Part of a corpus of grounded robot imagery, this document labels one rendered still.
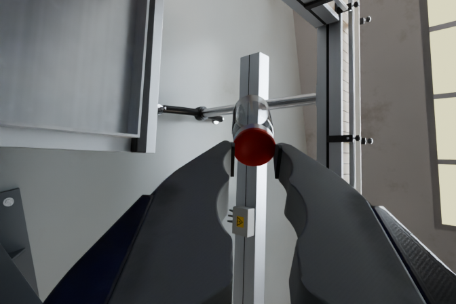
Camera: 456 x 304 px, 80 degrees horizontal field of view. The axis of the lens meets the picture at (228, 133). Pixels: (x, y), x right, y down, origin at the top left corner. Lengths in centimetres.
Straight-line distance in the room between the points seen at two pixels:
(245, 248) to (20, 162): 98
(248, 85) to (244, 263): 82
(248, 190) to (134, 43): 93
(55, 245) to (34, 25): 108
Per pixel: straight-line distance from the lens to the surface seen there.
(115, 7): 51
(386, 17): 264
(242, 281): 140
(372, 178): 272
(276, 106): 124
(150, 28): 51
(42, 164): 134
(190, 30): 183
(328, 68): 112
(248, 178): 128
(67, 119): 44
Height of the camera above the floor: 130
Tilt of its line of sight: 43 degrees down
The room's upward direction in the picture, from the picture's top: 87 degrees clockwise
